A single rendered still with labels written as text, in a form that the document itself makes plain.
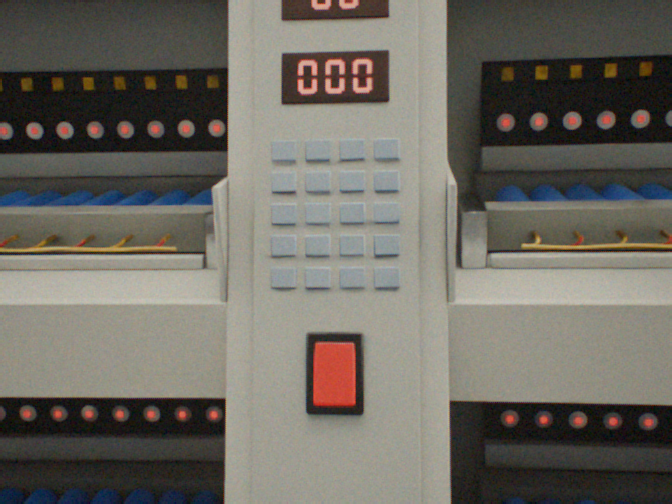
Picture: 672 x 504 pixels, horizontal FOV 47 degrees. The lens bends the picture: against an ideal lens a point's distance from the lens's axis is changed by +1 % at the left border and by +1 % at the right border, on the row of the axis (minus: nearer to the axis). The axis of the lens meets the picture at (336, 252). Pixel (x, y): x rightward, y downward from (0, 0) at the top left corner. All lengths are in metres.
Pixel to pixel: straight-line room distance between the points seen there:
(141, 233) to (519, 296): 0.20
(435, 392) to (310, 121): 0.13
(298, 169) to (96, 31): 0.30
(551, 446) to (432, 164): 0.24
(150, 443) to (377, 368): 0.24
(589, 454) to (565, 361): 0.18
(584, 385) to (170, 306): 0.18
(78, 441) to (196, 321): 0.22
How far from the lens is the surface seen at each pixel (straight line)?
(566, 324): 0.34
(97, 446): 0.54
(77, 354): 0.36
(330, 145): 0.33
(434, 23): 0.35
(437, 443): 0.33
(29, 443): 0.56
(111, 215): 0.42
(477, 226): 0.37
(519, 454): 0.51
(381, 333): 0.32
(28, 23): 0.62
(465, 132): 0.54
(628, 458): 0.52
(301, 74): 0.34
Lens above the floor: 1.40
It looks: 3 degrees up
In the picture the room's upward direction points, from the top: straight up
